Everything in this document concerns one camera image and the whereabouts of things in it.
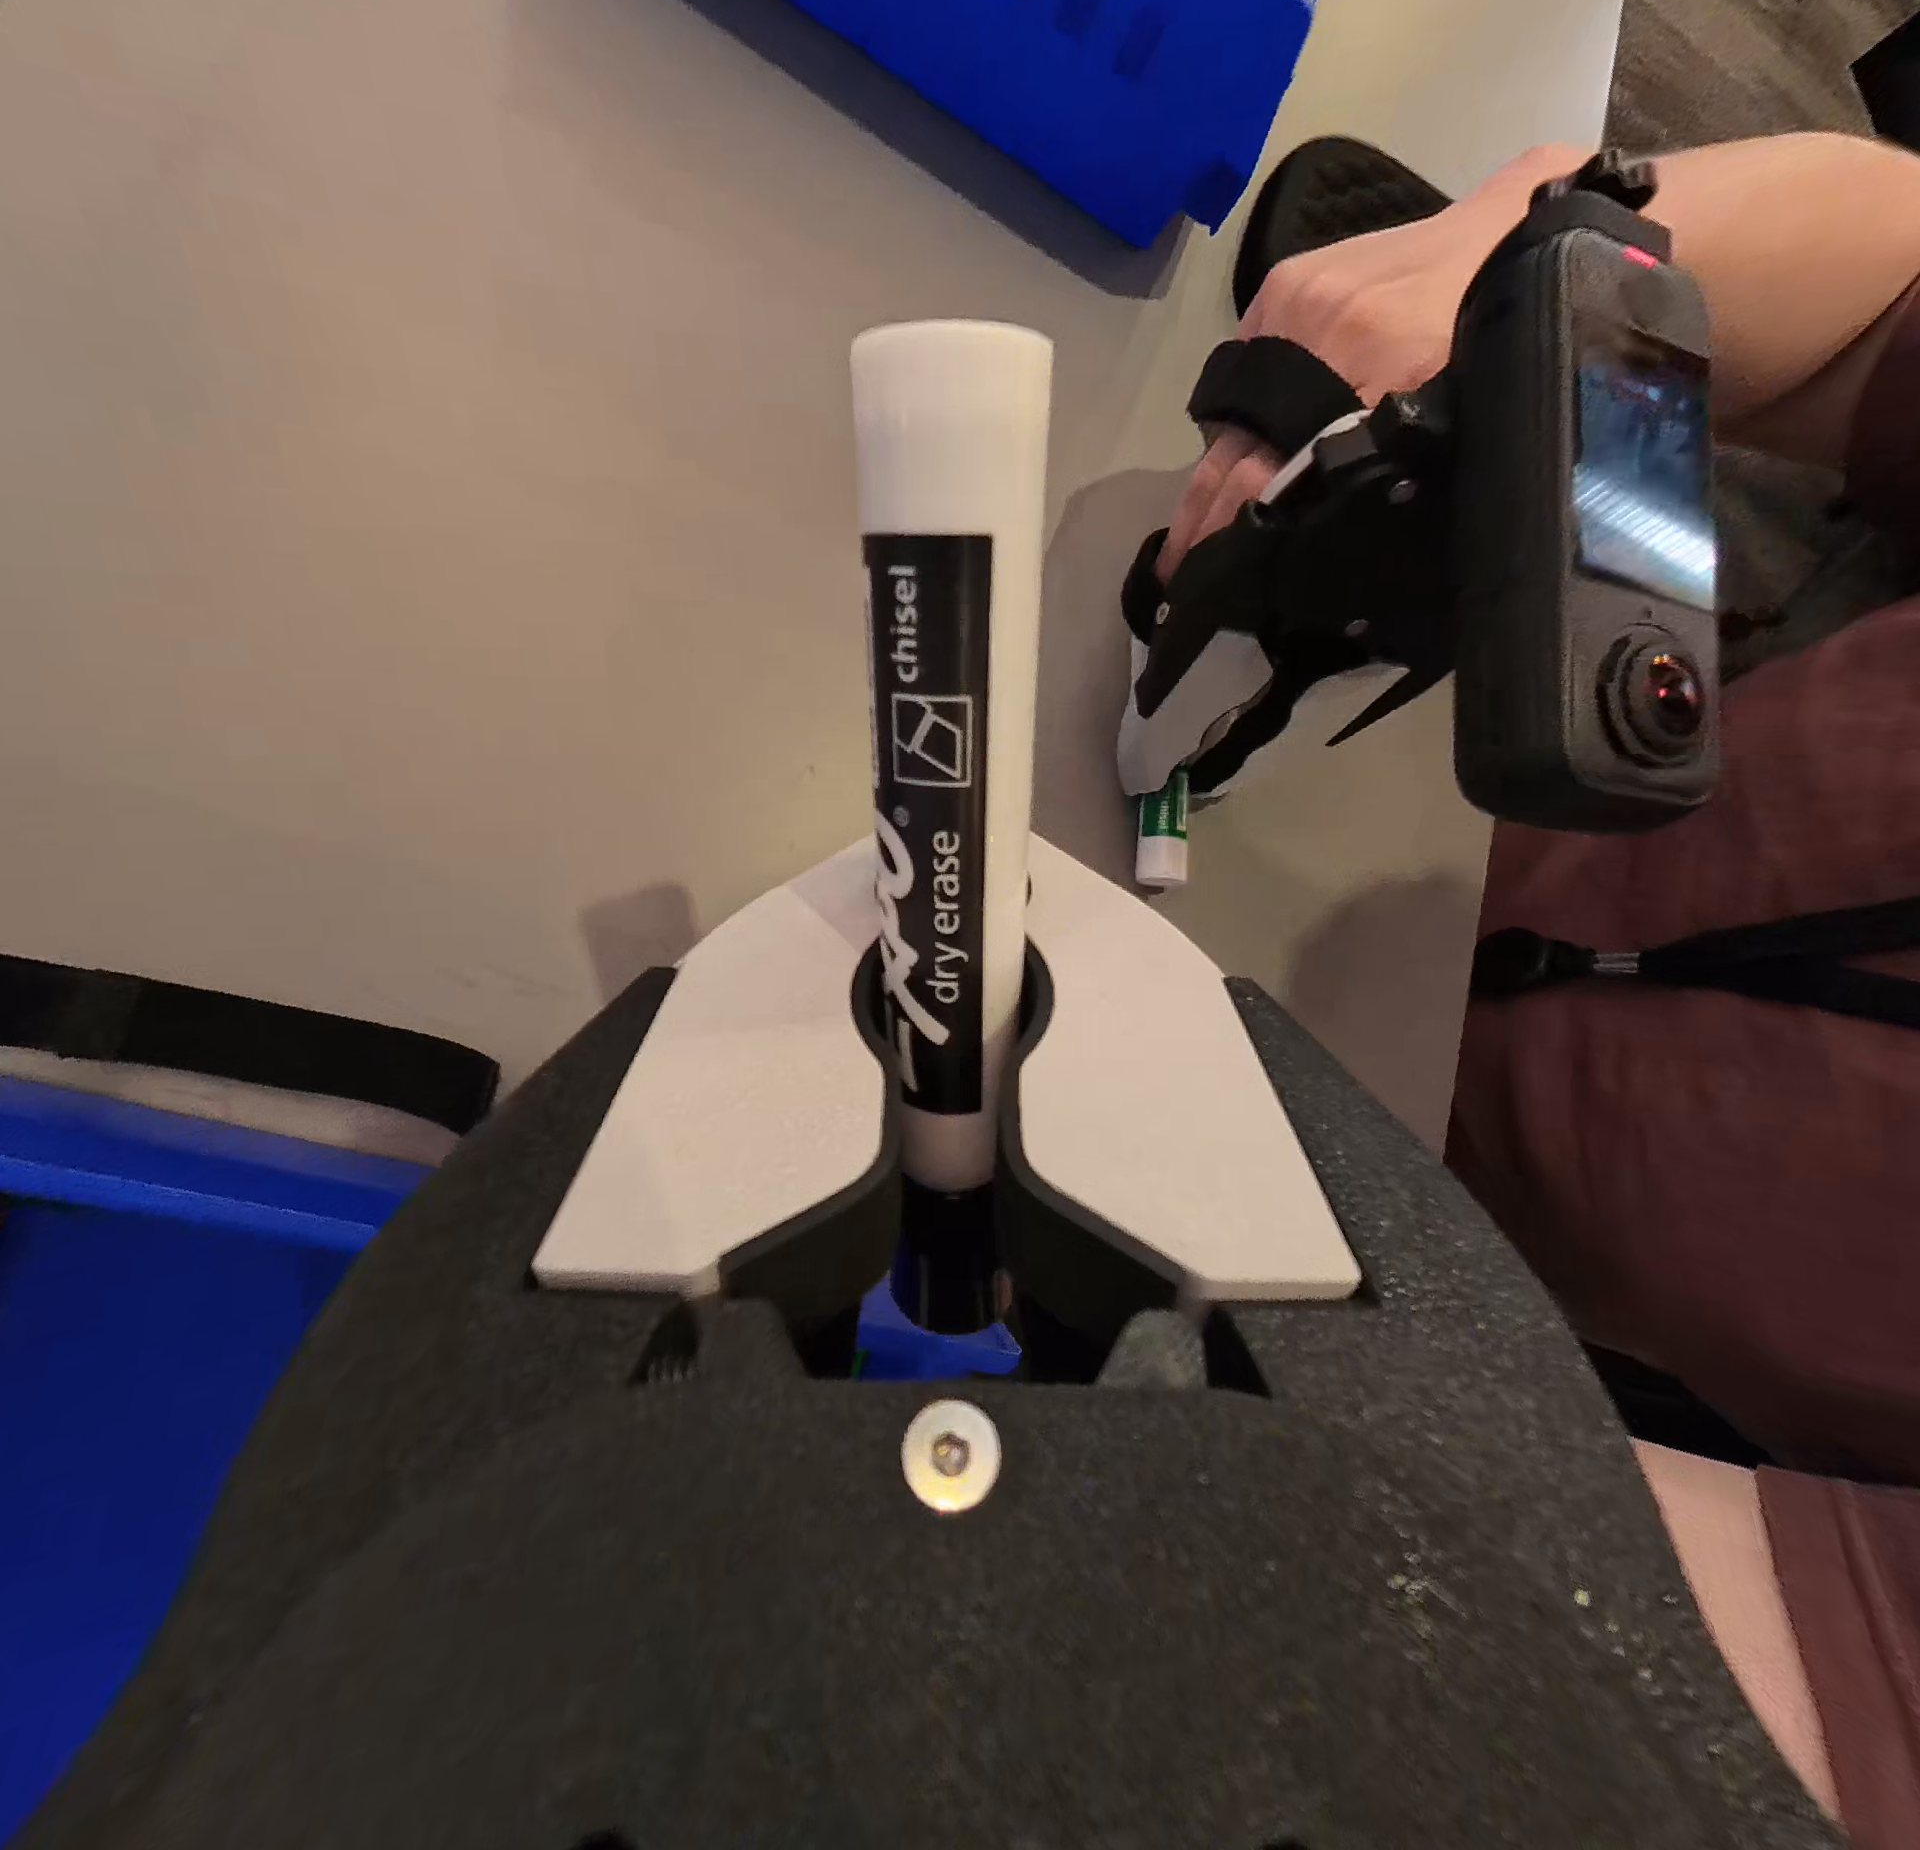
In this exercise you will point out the person's left forearm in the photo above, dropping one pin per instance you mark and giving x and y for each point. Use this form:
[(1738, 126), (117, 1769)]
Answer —
[(1709, 1564)]

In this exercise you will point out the black dry-erase marker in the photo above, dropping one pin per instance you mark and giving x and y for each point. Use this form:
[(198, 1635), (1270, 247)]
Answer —
[(940, 681)]

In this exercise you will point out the person's right hand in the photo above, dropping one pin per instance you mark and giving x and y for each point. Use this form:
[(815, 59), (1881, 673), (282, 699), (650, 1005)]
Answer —
[(1382, 290)]

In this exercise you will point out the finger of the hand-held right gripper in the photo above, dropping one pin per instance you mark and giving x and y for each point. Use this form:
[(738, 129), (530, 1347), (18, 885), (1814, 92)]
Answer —
[(1270, 719), (1186, 719)]

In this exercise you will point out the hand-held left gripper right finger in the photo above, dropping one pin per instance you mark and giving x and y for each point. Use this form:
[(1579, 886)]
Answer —
[(1186, 1130)]

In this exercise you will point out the maroon shirt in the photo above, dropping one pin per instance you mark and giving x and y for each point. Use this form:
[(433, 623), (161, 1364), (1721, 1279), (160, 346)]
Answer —
[(1680, 1161)]

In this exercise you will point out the green dry-erase marker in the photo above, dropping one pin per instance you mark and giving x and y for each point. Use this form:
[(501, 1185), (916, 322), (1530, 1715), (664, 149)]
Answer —
[(1164, 837)]

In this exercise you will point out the person's right forearm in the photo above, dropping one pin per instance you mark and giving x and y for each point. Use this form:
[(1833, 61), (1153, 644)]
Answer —
[(1787, 262)]

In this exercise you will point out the blue plastic bin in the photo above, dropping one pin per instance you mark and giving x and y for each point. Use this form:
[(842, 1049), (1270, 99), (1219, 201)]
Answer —
[(1021, 64), (119, 1355)]

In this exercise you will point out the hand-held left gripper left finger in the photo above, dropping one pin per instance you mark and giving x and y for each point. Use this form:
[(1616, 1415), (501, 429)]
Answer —
[(706, 1130)]

